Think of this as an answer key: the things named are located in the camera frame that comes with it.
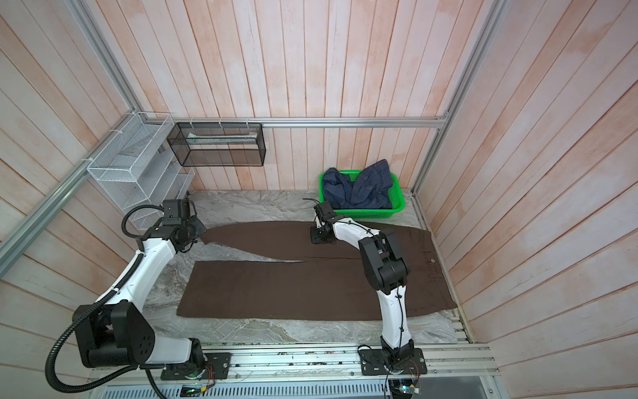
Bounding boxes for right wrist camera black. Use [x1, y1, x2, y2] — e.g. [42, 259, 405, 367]
[314, 201, 339, 225]

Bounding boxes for navy blue trousers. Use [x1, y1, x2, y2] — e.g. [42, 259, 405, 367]
[322, 160, 394, 209]

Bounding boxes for black mesh wall basket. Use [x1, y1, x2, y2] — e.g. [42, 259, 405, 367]
[167, 121, 267, 167]

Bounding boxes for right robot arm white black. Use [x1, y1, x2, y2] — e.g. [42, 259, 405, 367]
[310, 218, 415, 374]

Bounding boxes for black corrugated cable hose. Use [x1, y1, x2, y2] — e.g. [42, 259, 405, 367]
[44, 203, 168, 399]

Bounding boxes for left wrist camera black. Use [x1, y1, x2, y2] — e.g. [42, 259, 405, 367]
[161, 199, 191, 226]

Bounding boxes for green plastic basket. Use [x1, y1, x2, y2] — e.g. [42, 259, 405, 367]
[318, 170, 406, 219]

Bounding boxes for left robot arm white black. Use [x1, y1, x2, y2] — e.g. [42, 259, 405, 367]
[73, 215, 206, 372]

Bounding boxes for aluminium mounting rail base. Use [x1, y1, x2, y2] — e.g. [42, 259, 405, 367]
[90, 343, 508, 398]

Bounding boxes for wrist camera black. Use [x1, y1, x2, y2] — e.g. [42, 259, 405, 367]
[161, 199, 191, 226]
[314, 201, 339, 225]

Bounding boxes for brown trousers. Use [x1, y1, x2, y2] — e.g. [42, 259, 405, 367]
[176, 220, 458, 322]

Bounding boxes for white wire mesh shelf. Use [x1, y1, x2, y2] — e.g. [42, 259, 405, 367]
[87, 112, 194, 213]

